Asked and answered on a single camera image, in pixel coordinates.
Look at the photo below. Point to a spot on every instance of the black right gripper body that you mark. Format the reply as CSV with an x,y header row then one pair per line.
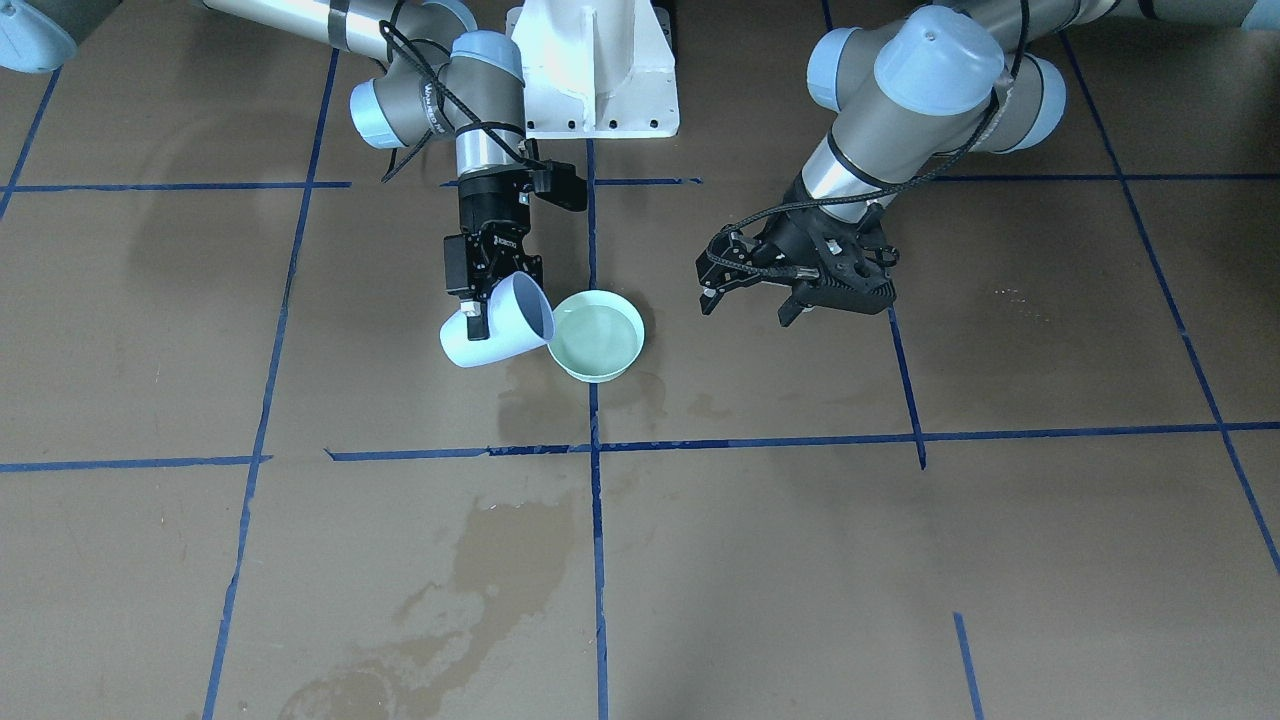
x,y
484,205

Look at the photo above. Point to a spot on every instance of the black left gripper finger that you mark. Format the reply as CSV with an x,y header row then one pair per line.
x,y
717,279
802,298

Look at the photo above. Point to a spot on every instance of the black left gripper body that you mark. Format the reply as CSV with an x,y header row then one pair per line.
x,y
787,234

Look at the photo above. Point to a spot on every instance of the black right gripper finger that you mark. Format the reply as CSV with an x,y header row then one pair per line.
x,y
524,273
474,309

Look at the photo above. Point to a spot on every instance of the light blue paper cup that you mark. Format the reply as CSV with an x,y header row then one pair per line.
x,y
518,324

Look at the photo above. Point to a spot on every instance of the mint green bowl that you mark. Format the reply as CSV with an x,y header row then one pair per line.
x,y
599,335

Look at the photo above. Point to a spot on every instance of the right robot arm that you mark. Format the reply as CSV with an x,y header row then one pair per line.
x,y
444,78

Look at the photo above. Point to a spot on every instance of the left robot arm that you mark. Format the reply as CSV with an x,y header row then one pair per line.
x,y
911,99

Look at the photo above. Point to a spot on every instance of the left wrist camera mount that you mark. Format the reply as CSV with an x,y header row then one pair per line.
x,y
734,247

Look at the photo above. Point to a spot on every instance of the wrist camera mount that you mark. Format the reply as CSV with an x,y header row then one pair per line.
x,y
734,247
559,184

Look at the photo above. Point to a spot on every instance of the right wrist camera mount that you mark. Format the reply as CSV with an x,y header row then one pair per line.
x,y
559,184

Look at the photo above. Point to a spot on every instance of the white pedestal column base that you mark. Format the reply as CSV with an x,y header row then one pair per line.
x,y
597,69

